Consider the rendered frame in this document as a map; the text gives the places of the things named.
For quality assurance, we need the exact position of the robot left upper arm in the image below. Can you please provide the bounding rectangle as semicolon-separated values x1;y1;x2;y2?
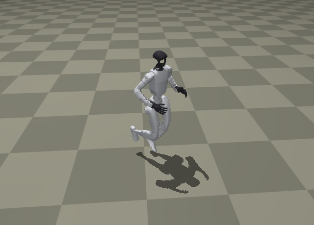
165;65;173;82

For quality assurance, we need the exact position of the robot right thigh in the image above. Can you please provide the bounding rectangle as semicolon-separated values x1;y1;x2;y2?
145;106;159;140

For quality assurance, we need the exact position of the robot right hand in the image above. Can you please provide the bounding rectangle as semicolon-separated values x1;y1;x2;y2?
150;101;167;115

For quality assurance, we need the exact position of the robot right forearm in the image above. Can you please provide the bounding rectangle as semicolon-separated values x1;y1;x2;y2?
134;89;153;107

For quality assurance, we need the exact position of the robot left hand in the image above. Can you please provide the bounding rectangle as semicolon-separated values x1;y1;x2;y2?
175;86;187;98

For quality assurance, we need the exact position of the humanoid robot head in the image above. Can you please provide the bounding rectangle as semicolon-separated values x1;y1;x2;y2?
153;50;167;71

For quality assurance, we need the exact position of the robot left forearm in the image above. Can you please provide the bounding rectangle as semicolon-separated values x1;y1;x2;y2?
169;78;178;92

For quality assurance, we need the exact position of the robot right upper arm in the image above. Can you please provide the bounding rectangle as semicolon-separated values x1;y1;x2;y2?
134;72;155;92

